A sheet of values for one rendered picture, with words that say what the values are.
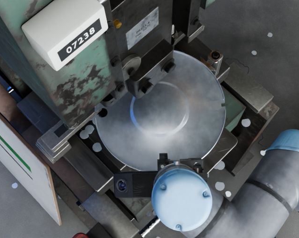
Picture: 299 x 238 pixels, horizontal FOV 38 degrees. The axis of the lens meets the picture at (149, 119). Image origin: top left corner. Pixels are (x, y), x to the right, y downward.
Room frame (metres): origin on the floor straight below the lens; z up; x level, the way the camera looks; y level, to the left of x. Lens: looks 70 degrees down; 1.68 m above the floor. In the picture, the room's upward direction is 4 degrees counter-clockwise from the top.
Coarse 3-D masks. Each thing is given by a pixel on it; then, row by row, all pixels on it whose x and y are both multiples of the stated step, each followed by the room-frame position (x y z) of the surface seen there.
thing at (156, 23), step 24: (120, 0) 0.36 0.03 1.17; (144, 0) 0.38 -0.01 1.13; (168, 0) 0.41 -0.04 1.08; (120, 24) 0.34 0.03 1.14; (144, 24) 0.38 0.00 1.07; (168, 24) 0.41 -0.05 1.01; (120, 48) 0.34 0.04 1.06; (144, 48) 0.38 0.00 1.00; (168, 48) 0.38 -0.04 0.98; (144, 72) 0.34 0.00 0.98; (168, 72) 0.36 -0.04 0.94; (120, 96) 0.33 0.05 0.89
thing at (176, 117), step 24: (192, 72) 0.42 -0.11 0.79; (144, 96) 0.37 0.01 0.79; (168, 96) 0.37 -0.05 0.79; (192, 96) 0.36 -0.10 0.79; (216, 96) 0.36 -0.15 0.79; (96, 120) 0.33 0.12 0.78; (120, 120) 0.32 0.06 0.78; (144, 120) 0.31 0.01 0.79; (168, 120) 0.31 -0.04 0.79; (192, 120) 0.31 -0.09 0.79; (216, 120) 0.30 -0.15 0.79; (120, 144) 0.27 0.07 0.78; (144, 144) 0.26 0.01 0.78; (168, 144) 0.26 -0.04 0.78; (192, 144) 0.25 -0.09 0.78; (144, 168) 0.21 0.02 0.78
